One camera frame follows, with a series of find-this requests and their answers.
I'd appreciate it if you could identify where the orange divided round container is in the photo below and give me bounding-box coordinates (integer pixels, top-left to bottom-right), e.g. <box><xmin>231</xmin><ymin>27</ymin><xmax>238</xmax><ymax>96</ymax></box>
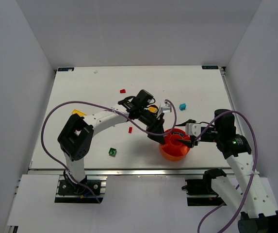
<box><xmin>159</xmin><ymin>128</ymin><xmax>190</xmax><ymax>162</ymax></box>

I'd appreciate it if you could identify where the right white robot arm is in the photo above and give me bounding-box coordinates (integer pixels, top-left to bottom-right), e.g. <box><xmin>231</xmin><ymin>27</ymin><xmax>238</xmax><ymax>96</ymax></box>
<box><xmin>180</xmin><ymin>109</ymin><xmax>278</xmax><ymax>233</ymax></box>

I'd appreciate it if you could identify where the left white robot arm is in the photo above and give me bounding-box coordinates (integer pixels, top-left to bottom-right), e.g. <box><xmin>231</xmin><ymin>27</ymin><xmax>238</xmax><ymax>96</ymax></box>
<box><xmin>57</xmin><ymin>89</ymin><xmax>171</xmax><ymax>193</ymax></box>

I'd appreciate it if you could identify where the yellow 2x3 lego brick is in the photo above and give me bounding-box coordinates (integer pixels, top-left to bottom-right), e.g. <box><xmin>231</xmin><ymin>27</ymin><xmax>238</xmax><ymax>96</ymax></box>
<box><xmin>148</xmin><ymin>106</ymin><xmax>158</xmax><ymax>113</ymax></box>

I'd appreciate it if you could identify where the small cyan lego brick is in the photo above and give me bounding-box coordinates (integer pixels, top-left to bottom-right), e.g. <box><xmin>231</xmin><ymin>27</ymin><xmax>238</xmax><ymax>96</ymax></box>
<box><xmin>179</xmin><ymin>103</ymin><xmax>187</xmax><ymax>111</ymax></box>

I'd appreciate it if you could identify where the green lego brick near front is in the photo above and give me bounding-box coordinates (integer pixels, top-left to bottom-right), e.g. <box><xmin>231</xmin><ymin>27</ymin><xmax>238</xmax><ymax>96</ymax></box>
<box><xmin>108</xmin><ymin>148</ymin><xmax>117</xmax><ymax>157</ymax></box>

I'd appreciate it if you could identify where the blue label sticker right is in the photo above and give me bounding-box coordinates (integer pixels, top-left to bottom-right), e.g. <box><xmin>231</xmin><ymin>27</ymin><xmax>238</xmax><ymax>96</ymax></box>
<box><xmin>201</xmin><ymin>66</ymin><xmax>219</xmax><ymax>70</ymax></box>

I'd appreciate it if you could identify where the blue label sticker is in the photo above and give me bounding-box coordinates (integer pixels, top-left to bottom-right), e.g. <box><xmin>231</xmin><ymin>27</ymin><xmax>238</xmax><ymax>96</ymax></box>
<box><xmin>57</xmin><ymin>67</ymin><xmax>74</xmax><ymax>72</ymax></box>
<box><xmin>201</xmin><ymin>66</ymin><xmax>219</xmax><ymax>70</ymax></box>

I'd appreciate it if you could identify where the yellow long flat lego plate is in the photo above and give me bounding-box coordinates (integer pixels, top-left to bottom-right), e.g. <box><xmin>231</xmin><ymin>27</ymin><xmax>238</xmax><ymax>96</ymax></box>
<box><xmin>72</xmin><ymin>109</ymin><xmax>86</xmax><ymax>117</ymax></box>

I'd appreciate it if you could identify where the blue label sticker left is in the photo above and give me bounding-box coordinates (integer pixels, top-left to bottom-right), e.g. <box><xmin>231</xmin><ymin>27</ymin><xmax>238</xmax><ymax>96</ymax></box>
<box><xmin>57</xmin><ymin>67</ymin><xmax>74</xmax><ymax>72</ymax></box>

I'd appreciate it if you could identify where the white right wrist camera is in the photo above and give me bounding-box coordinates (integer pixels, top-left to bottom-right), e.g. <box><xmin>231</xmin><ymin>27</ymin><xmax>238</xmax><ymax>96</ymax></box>
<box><xmin>185</xmin><ymin>123</ymin><xmax>201</xmax><ymax>137</ymax></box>

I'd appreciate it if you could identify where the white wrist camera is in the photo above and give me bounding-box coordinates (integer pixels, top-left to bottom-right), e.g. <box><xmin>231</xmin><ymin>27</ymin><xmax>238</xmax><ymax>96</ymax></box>
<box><xmin>160</xmin><ymin>102</ymin><xmax>172</xmax><ymax>114</ymax></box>
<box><xmin>185</xmin><ymin>123</ymin><xmax>201</xmax><ymax>137</ymax></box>

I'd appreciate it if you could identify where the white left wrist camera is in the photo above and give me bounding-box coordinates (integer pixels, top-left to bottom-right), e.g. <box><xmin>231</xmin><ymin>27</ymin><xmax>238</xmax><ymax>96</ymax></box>
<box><xmin>160</xmin><ymin>102</ymin><xmax>172</xmax><ymax>114</ymax></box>

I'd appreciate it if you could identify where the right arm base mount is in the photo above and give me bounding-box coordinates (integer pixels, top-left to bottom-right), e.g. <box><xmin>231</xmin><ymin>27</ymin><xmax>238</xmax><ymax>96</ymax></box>
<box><xmin>181</xmin><ymin>179</ymin><xmax>223</xmax><ymax>207</ymax></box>

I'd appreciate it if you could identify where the aluminium front table rail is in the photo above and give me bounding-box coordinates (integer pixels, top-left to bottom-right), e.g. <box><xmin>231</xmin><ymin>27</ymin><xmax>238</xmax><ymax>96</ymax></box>
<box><xmin>28</xmin><ymin>168</ymin><xmax>234</xmax><ymax>176</ymax></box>

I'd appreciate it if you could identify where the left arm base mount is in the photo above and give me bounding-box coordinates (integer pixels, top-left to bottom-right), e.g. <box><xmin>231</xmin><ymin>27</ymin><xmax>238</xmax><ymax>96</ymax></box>
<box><xmin>54</xmin><ymin>178</ymin><xmax>106</xmax><ymax>204</ymax></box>

